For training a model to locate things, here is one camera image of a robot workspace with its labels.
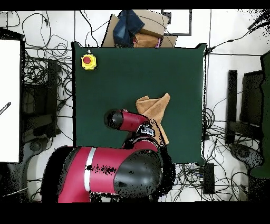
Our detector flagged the black rectangular frame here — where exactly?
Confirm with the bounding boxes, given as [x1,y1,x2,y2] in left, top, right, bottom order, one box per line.
[161,9,192,36]

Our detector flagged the black equipment rack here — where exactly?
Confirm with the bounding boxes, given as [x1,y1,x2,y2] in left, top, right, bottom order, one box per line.
[21,59,59,142]
[240,70,264,127]

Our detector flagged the white flat panel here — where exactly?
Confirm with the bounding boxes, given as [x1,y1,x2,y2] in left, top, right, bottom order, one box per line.
[0,40,21,163]

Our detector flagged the blue denim jeans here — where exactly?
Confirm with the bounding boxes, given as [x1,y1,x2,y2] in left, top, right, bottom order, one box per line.
[112,10,146,47]

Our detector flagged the black power box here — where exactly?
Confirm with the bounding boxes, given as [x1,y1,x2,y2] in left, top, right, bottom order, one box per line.
[202,162,215,194]

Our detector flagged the dark green table cloth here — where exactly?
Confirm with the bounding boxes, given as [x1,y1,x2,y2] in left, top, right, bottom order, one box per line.
[71,41,208,166]

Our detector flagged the black tripod rod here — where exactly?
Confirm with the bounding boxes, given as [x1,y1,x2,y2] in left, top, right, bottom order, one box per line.
[247,9,270,30]

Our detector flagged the brown cardboard box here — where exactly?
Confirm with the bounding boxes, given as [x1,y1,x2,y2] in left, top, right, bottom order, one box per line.
[101,9,178,48]

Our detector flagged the black flat bar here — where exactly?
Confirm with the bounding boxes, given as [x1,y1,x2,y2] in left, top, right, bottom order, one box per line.
[225,69,238,145]

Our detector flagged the yellow emergency stop button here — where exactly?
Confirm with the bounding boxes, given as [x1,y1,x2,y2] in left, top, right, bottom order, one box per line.
[80,49,98,71]

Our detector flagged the striped black rod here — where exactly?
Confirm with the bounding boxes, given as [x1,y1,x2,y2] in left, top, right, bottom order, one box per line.
[0,101,12,116]

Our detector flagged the floor cable tangle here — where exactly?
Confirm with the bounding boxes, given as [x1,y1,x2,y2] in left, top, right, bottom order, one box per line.
[175,107,260,201]
[21,12,73,119]

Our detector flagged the tan terry towel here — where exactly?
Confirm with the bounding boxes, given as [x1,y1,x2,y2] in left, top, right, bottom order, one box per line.
[135,92,171,146]

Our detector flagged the black stand base foot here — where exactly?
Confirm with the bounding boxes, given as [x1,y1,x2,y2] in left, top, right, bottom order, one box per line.
[23,137,51,157]
[229,143,265,170]

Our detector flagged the orange folded cloth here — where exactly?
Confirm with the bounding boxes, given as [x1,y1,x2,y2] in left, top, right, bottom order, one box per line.
[133,33,161,48]

